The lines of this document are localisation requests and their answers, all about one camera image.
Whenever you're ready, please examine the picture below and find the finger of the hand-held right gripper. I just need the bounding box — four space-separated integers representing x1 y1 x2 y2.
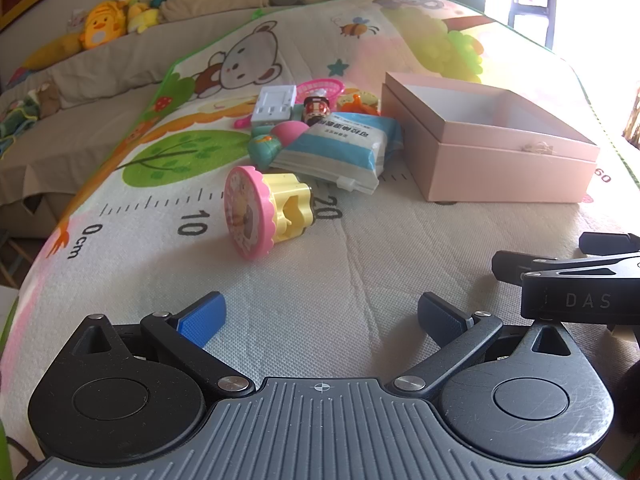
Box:
579 232 640 257
491 250 640 282

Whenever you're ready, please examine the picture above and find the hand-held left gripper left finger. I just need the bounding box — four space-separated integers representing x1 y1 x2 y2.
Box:
75 291 256 401

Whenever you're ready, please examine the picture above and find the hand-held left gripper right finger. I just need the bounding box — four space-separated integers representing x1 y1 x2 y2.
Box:
393 292 584 399

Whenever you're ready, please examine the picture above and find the pink cardboard box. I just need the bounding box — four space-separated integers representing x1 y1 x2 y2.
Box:
381 71 601 204

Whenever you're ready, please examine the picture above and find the pink and yellow toy clock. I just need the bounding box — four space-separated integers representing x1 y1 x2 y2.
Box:
224 166 316 261

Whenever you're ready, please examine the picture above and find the teal plastic toy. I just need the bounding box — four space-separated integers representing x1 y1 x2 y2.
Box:
248 132 283 168

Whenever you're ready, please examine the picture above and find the blue and white tissue packet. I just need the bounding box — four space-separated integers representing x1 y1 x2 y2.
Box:
270 111 405 195

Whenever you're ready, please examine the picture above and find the orange plastic toy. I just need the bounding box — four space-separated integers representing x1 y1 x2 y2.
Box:
335 91 382 116

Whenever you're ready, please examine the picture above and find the white USB hub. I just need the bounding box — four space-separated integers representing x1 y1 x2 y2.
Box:
251 86 298 128

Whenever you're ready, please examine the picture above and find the pink plastic toy net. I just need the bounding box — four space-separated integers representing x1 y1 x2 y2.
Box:
296 78 346 107

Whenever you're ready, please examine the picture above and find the printed cartoon play mat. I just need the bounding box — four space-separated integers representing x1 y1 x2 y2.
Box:
0 0 640 480

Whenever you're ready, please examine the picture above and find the dark chair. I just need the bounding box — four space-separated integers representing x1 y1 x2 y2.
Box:
507 0 558 51

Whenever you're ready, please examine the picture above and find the beige covered sofa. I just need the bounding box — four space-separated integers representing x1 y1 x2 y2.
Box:
0 0 301 241

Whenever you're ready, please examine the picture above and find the green patterned cloth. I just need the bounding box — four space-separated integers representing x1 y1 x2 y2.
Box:
0 95 41 146

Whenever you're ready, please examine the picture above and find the long yellow plush pillow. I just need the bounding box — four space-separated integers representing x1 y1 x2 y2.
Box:
22 35 83 71

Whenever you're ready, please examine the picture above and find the small yellow plush toy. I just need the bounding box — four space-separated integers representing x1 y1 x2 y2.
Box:
117 0 161 35

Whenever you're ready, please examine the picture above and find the yellow duck plush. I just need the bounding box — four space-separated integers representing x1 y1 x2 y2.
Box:
80 1 128 51

